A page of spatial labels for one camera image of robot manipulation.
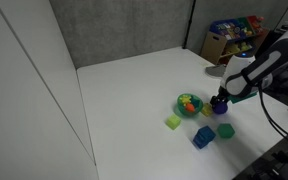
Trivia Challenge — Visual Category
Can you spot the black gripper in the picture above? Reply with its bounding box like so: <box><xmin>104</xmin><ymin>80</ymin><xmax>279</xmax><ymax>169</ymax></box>
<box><xmin>210</xmin><ymin>86</ymin><xmax>230</xmax><ymax>106</ymax></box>

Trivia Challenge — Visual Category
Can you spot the purple ball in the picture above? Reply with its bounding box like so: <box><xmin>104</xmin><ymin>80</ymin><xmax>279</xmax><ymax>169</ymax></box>
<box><xmin>213</xmin><ymin>102</ymin><xmax>228</xmax><ymax>114</ymax></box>

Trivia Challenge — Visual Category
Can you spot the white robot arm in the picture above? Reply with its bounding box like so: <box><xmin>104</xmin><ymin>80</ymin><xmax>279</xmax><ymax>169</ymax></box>
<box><xmin>210</xmin><ymin>30</ymin><xmax>288</xmax><ymax>106</ymax></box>

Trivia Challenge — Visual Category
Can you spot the orange toy in bowl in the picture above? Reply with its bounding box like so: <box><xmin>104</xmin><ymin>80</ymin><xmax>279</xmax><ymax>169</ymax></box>
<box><xmin>185</xmin><ymin>103</ymin><xmax>195</xmax><ymax>112</ymax></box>

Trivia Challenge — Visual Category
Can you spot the green bowl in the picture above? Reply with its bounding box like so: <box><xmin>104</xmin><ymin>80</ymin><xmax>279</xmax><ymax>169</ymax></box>
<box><xmin>177</xmin><ymin>93</ymin><xmax>203</xmax><ymax>117</ymax></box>

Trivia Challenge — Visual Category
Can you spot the yellow star toy in bowl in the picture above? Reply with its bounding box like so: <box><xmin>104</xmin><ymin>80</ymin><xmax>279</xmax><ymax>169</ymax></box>
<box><xmin>180</xmin><ymin>95</ymin><xmax>192</xmax><ymax>106</ymax></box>

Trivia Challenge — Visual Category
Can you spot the yellow toy block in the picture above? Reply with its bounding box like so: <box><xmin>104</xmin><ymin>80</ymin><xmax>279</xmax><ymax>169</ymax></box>
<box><xmin>201</xmin><ymin>103</ymin><xmax>213</xmax><ymax>117</ymax></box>

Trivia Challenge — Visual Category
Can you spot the dark green cube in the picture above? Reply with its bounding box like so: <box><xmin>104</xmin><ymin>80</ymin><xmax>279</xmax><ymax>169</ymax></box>
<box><xmin>217</xmin><ymin>123</ymin><xmax>235</xmax><ymax>139</ymax></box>

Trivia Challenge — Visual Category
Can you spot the blue cube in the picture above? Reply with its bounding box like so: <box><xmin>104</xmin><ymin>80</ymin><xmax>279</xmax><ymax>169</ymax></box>
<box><xmin>193</xmin><ymin>126</ymin><xmax>216</xmax><ymax>149</ymax></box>

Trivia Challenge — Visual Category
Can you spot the lime green cube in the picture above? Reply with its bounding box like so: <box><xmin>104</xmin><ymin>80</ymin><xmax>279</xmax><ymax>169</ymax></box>
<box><xmin>166</xmin><ymin>114</ymin><xmax>181</xmax><ymax>130</ymax></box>

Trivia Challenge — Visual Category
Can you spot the toy storage shelf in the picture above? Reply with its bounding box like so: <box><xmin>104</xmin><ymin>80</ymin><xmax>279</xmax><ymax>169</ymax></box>
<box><xmin>200</xmin><ymin>15</ymin><xmax>270</xmax><ymax>65</ymax></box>

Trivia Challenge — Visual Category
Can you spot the black perforated base board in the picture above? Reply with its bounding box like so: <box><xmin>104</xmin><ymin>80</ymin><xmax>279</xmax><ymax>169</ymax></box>
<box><xmin>232</xmin><ymin>139</ymin><xmax>288</xmax><ymax>180</ymax></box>

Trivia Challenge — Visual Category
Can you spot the black cable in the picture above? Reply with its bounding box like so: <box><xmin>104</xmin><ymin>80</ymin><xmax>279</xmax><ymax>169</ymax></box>
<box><xmin>257</xmin><ymin>63</ymin><xmax>288</xmax><ymax>148</ymax></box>

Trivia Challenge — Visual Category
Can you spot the black camera stand pole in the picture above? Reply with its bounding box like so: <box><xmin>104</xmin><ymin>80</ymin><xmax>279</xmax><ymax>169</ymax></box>
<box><xmin>182</xmin><ymin>0</ymin><xmax>197</xmax><ymax>49</ymax></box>

